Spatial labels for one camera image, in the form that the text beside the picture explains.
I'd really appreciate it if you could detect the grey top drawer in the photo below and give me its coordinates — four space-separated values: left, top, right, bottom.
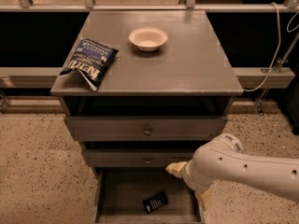
64 116 227 141

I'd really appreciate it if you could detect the dark blue rxbar wrapper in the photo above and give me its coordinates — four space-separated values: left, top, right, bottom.
142 190 168 214

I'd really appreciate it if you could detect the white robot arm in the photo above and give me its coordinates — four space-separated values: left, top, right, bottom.
166 133 299 210

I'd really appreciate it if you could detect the metal stand leg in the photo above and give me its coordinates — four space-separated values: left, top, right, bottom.
255 32 299 115

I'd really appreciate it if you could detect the blue kettle chips bag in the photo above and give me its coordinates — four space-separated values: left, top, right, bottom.
60 38 119 91

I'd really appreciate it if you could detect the grey wooden drawer cabinet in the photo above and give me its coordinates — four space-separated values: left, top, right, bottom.
50 9 244 179

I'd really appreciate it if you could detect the white cable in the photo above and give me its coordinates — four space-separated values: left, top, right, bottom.
242 1 299 93

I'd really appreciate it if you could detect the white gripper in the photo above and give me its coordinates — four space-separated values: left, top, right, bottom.
165 161 212 210

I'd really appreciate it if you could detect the white paper bowl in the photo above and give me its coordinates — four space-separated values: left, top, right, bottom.
129 27 168 52

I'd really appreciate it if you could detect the grey middle drawer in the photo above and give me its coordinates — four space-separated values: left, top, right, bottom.
82 149 193 167

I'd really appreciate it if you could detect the grey open bottom drawer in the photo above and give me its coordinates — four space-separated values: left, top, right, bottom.
93 168 205 224

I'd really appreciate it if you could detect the metal railing frame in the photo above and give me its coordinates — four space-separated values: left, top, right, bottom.
0 0 299 90

